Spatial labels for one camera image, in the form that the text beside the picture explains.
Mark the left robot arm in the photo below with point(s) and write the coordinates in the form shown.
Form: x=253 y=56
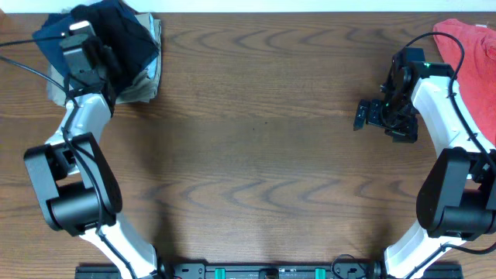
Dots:
x=73 y=182

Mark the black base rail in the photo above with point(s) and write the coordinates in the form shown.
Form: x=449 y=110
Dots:
x=340 y=269

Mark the black t-shirt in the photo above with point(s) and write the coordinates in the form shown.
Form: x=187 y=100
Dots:
x=116 y=25

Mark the red t-shirt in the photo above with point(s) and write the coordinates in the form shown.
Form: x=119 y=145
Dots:
x=477 y=74

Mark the folded light blue garment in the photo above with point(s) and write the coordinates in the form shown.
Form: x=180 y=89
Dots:
x=152 y=68

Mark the folded navy blue garment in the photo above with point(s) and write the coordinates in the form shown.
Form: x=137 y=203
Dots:
x=48 y=43

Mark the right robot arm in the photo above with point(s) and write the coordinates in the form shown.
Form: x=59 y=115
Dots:
x=456 y=203

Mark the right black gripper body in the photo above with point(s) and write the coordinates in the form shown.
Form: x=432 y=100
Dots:
x=396 y=117

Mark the folded khaki garment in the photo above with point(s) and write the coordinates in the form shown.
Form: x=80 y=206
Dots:
x=142 y=88

